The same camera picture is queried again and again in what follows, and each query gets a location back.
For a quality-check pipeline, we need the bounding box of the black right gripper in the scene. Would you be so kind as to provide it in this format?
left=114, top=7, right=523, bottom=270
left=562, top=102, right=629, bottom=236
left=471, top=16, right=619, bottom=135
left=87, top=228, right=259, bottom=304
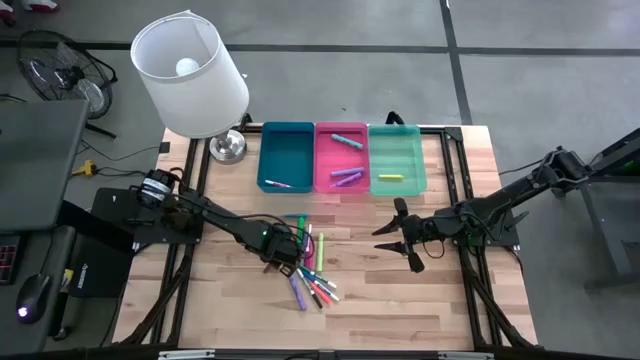
left=371, top=197, right=442, bottom=275

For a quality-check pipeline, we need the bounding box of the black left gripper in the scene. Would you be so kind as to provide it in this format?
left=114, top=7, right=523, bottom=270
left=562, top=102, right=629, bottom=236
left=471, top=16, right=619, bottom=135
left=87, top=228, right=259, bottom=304
left=258, top=223, right=303, bottom=279

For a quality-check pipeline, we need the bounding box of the green dry erase marker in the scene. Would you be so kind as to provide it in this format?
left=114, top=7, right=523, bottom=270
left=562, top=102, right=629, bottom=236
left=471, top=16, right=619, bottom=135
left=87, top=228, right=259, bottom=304
left=298, top=264, right=339, bottom=290

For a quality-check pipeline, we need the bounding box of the orange slim highlighter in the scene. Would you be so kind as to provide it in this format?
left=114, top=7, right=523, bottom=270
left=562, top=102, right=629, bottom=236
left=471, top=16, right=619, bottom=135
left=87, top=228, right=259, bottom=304
left=307, top=279, right=334, bottom=306

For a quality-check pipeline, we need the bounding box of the teal chunky highlighter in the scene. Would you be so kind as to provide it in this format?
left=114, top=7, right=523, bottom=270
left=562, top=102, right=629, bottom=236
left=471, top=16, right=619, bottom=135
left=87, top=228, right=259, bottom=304
left=330, top=132, right=365, bottom=151

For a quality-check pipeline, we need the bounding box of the blue plastic bin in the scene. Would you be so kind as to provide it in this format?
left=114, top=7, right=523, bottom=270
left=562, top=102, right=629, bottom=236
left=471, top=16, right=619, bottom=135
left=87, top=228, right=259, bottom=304
left=256, top=121, right=316, bottom=195

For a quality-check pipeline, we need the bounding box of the aqua plastic bin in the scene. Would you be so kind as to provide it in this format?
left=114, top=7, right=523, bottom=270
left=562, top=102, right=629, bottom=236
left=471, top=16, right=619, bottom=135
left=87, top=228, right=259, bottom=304
left=367, top=123, right=429, bottom=198

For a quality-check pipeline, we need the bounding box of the pink plastic bin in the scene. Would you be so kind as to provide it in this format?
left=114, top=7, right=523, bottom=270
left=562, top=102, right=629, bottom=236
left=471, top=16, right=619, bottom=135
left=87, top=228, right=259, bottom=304
left=313, top=121, right=371, bottom=195

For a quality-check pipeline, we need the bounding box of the black flat box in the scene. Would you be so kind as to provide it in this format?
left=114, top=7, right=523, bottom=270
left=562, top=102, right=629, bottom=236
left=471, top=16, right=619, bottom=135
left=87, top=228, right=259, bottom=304
left=92, top=187, right=151, bottom=224

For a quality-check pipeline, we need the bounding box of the black equipment case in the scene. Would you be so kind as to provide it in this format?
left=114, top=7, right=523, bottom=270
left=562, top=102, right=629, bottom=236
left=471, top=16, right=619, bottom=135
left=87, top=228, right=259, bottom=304
left=68, top=233, right=135, bottom=300

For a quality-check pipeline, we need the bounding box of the black metal stand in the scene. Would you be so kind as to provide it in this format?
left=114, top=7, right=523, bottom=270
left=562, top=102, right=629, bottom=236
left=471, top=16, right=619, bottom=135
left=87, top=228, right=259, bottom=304
left=549, top=127, right=640, bottom=292

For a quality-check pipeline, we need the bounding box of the white shade table lamp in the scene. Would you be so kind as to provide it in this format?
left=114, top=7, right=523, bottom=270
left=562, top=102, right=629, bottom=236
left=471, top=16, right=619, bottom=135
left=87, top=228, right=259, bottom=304
left=130, top=9, right=251, bottom=165

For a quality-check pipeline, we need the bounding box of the yellow power plug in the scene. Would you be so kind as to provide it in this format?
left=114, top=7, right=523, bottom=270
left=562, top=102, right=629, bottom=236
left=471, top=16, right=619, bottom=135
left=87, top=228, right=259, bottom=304
left=71, top=159, right=98, bottom=178

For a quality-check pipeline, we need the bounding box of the dark grey desk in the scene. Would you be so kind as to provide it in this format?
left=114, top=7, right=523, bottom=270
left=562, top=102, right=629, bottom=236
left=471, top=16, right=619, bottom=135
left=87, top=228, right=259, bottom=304
left=0, top=224, right=77, bottom=357

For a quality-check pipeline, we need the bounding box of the black computer mouse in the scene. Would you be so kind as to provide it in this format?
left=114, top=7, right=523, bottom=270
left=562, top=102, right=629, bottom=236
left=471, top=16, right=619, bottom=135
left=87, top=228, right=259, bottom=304
left=14, top=272, right=53, bottom=326

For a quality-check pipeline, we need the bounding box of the grey flat panel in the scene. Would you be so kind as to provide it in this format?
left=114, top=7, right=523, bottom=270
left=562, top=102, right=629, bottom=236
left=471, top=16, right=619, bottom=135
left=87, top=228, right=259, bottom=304
left=0, top=98, right=91, bottom=234

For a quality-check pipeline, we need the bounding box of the black keyboard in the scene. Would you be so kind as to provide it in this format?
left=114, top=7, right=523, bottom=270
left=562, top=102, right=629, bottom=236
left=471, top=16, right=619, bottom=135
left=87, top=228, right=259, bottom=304
left=0, top=233, right=23, bottom=287

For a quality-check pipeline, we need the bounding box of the black floor fan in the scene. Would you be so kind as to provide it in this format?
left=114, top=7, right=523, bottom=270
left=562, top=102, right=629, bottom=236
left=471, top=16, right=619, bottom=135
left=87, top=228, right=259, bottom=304
left=16, top=28, right=120, bottom=140

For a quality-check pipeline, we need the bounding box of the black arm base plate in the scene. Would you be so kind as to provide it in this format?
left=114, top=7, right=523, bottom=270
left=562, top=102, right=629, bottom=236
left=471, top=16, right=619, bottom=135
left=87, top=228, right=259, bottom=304
left=451, top=198, right=522, bottom=250
left=132, top=204, right=206, bottom=246

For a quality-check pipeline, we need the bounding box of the silver bracket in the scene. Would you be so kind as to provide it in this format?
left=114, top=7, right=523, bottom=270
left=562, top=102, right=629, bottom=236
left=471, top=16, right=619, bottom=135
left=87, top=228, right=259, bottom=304
left=437, top=350, right=497, bottom=360
left=157, top=349, right=217, bottom=360

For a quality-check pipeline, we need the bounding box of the black floor cable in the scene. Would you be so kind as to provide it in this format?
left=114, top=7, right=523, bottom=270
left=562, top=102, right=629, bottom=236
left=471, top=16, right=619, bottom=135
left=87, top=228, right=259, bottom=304
left=94, top=167, right=155, bottom=179

